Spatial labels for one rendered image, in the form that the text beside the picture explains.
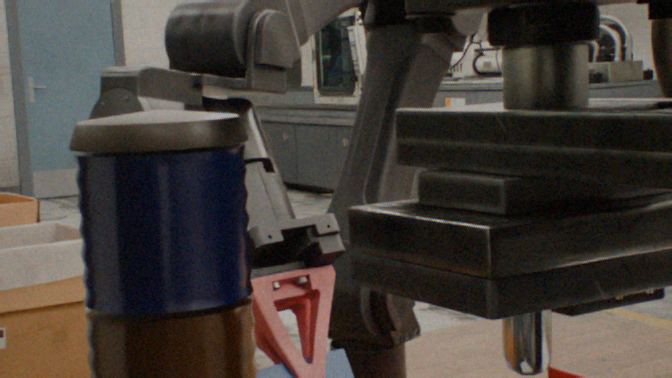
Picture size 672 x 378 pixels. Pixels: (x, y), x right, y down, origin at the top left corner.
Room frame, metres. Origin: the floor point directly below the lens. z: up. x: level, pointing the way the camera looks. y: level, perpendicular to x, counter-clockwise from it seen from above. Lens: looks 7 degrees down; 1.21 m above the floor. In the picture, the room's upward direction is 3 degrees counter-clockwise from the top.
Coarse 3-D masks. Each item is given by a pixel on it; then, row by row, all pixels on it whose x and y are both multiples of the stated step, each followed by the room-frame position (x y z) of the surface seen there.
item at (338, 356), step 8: (328, 352) 0.76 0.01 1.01; (336, 352) 0.76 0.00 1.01; (344, 352) 0.77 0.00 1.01; (328, 360) 0.76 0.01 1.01; (336, 360) 0.76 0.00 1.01; (344, 360) 0.76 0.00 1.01; (264, 368) 0.73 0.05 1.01; (272, 368) 0.74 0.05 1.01; (280, 368) 0.74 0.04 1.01; (288, 368) 0.74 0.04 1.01; (328, 368) 0.75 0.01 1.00; (336, 368) 0.76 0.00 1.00; (344, 368) 0.76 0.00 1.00; (264, 376) 0.73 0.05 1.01; (272, 376) 0.73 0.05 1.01; (280, 376) 0.73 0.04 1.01; (288, 376) 0.74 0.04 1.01; (328, 376) 0.75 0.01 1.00; (336, 376) 0.75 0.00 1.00; (344, 376) 0.76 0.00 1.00; (352, 376) 0.76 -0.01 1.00
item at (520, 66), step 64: (512, 64) 0.51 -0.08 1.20; (576, 64) 0.51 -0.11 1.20; (448, 128) 0.52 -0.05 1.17; (512, 128) 0.48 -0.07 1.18; (576, 128) 0.45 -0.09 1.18; (640, 128) 0.42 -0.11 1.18; (448, 192) 0.50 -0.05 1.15; (512, 192) 0.47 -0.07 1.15; (576, 192) 0.49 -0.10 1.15; (640, 192) 0.51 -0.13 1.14; (384, 256) 0.50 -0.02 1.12; (448, 256) 0.46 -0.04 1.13; (512, 256) 0.44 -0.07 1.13; (576, 256) 0.46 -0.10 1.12; (640, 256) 0.48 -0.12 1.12; (512, 320) 0.46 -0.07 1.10
